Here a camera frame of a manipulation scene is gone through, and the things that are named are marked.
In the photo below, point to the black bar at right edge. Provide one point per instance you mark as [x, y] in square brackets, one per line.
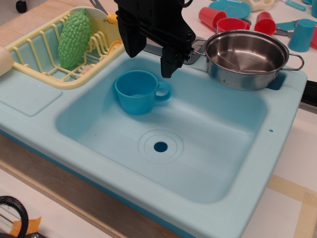
[309, 96]

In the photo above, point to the red plastic cup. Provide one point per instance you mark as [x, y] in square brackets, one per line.
[227, 24]
[265, 23]
[210, 16]

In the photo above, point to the orange toy piece in rack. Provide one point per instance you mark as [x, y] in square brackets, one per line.
[114, 46]

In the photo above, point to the yellow plastic dish rack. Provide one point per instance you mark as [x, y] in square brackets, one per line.
[36, 53]

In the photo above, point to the yellow handled toy utensil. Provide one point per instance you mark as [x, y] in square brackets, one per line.
[111, 17]

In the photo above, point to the red plastic cup right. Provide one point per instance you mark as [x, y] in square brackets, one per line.
[265, 23]

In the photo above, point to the blue toy knife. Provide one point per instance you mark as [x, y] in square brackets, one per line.
[287, 26]

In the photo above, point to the green toy bitter gourd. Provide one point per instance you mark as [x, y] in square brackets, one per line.
[74, 39]

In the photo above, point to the black caster wheel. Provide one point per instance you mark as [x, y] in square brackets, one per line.
[21, 6]

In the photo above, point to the cream white plate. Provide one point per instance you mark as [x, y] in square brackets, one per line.
[90, 12]

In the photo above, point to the stainless steel pot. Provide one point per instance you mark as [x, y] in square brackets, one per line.
[243, 59]

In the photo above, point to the cream rounded object left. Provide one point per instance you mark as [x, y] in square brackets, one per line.
[6, 61]

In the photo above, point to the red plastic cup middle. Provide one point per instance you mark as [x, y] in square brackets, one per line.
[227, 24]

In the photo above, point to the blue plastic cup with handle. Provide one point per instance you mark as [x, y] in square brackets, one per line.
[139, 90]

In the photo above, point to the blue plastic cup upside down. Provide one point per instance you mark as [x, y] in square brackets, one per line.
[302, 36]

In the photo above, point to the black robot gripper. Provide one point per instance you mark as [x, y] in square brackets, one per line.
[160, 21]

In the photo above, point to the grey toy faucet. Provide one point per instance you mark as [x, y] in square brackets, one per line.
[198, 47]

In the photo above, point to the blue plastic plate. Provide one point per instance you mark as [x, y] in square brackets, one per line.
[232, 8]

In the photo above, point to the orange tape piece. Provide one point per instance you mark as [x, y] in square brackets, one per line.
[22, 228]

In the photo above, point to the red plastic cup left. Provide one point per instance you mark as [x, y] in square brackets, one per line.
[210, 16]

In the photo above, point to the light blue toy sink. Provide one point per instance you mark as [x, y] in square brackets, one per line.
[199, 161]

